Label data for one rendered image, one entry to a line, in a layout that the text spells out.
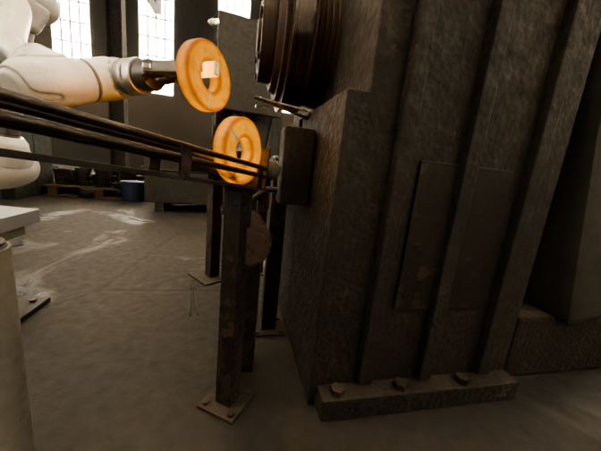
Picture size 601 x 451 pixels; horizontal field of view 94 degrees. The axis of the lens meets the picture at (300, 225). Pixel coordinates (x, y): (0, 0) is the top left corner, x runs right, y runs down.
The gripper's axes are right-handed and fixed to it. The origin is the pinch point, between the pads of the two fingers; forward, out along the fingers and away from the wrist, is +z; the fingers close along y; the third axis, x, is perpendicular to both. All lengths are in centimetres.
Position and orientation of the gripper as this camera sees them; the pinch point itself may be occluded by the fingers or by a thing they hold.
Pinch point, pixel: (205, 70)
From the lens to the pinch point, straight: 79.1
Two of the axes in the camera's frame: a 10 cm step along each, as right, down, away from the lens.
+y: -3.8, 1.5, -9.1
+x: 0.5, -9.8, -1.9
